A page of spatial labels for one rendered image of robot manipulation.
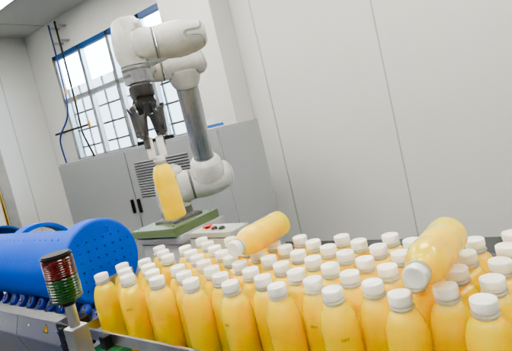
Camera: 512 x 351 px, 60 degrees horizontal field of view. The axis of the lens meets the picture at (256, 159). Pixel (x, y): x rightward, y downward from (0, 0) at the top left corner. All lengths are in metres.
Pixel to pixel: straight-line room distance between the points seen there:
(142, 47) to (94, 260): 0.71
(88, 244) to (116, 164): 2.54
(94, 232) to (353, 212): 2.97
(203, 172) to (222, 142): 1.05
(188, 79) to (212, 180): 0.52
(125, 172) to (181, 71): 2.15
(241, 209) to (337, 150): 1.24
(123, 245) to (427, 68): 2.80
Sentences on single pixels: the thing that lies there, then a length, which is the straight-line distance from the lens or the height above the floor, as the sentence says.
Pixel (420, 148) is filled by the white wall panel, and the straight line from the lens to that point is 3.86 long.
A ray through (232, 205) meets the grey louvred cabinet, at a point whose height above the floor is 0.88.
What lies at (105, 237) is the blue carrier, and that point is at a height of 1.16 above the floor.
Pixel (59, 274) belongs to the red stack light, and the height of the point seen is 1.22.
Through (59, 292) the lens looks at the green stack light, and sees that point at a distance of 1.02.
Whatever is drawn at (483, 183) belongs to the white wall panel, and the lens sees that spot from 3.82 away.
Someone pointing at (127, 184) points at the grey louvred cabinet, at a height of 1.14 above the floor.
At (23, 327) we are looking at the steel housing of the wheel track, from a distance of 2.02.
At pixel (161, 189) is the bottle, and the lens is 1.43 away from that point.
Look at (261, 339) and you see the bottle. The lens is 1.03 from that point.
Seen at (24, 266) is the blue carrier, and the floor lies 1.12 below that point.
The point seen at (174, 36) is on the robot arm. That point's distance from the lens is 1.43.
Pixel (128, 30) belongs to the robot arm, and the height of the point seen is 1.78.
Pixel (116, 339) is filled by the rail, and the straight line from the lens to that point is 1.29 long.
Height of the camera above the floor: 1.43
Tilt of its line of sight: 5 degrees down
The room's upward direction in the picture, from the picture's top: 13 degrees counter-clockwise
